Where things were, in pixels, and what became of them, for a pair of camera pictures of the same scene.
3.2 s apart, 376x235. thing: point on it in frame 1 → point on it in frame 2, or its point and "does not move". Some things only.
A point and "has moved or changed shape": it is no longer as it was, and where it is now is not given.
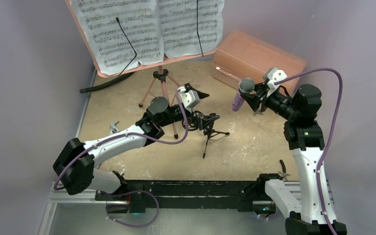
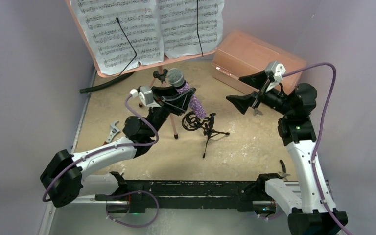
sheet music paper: [142, 20] does not move
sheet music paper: [178, 22] does not move
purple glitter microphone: [246, 84] has moved or changed shape
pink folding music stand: [159, 76] does not move
